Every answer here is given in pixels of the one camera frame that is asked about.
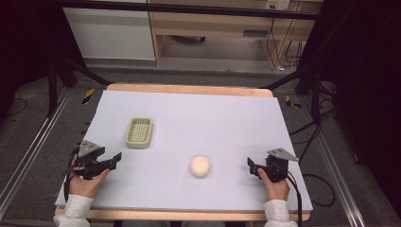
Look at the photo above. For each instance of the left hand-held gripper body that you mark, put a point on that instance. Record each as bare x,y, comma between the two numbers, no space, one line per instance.
88,159

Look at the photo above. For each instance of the white table mat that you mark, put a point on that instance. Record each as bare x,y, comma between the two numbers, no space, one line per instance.
189,132

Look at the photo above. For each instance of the person's right hand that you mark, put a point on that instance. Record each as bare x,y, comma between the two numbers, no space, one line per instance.
275,186

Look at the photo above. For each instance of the yellow black floor tape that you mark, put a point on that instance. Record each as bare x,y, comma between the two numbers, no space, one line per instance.
292,102
88,96

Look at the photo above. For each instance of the person's left hand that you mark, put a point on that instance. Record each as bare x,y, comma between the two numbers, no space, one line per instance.
87,183

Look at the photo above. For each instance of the black horizontal frame bar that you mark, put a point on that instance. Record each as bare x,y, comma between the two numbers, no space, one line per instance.
189,8

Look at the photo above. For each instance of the green soap dish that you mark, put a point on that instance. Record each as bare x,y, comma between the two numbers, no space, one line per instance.
139,132

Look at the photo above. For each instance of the wooden desk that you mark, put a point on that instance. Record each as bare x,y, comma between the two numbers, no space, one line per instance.
227,28

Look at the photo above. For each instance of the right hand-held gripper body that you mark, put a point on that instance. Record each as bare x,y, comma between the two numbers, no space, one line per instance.
276,166

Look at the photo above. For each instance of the round white soap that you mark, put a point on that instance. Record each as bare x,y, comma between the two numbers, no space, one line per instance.
200,166

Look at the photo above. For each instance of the metal floor rail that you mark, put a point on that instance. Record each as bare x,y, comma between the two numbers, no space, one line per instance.
30,148
339,176

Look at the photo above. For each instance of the black metal frame stand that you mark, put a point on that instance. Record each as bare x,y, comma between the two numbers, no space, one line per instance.
310,85
66,72

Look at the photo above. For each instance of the white cabinet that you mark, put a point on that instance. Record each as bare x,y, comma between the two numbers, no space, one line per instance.
110,33

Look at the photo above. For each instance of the wall power socket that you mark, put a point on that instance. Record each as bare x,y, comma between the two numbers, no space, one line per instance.
277,4

